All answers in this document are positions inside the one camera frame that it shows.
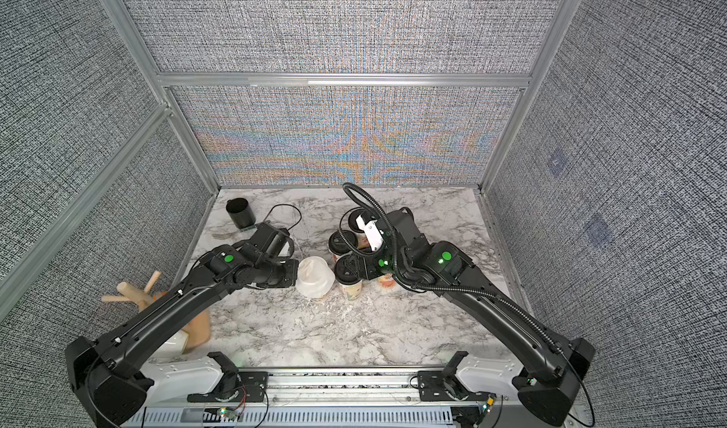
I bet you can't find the paper cup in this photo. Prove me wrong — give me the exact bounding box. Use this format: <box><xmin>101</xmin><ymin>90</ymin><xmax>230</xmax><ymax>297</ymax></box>
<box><xmin>317</xmin><ymin>290</ymin><xmax>332</xmax><ymax>301</ymax></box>
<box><xmin>377</xmin><ymin>275</ymin><xmax>397</xmax><ymax>288</ymax></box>
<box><xmin>341</xmin><ymin>281</ymin><xmax>363</xmax><ymax>301</ymax></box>

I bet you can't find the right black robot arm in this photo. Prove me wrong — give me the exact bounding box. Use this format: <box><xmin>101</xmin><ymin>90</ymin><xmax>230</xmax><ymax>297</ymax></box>
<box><xmin>348</xmin><ymin>208</ymin><xmax>596</xmax><ymax>426</ymax></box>

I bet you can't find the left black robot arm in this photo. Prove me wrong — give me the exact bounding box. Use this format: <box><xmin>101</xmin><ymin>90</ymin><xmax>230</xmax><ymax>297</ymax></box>
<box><xmin>64</xmin><ymin>223</ymin><xmax>298</xmax><ymax>427</ymax></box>

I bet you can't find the black cylindrical cup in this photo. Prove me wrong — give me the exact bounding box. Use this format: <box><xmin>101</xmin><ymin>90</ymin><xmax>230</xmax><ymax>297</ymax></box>
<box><xmin>225</xmin><ymin>198</ymin><xmax>256</xmax><ymax>230</ymax></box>

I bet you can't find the wooden peg rack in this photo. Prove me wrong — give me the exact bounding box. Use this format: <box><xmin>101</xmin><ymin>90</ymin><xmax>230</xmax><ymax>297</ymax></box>
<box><xmin>101</xmin><ymin>271</ymin><xmax>212</xmax><ymax>359</ymax></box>

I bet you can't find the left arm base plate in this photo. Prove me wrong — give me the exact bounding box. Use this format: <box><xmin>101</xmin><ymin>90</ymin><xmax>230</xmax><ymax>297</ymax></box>
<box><xmin>187</xmin><ymin>371</ymin><xmax>269</xmax><ymax>405</ymax></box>

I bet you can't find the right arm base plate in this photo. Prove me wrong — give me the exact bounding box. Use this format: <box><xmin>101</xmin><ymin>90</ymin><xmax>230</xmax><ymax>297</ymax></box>
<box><xmin>416</xmin><ymin>370</ymin><xmax>492</xmax><ymax>403</ymax></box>

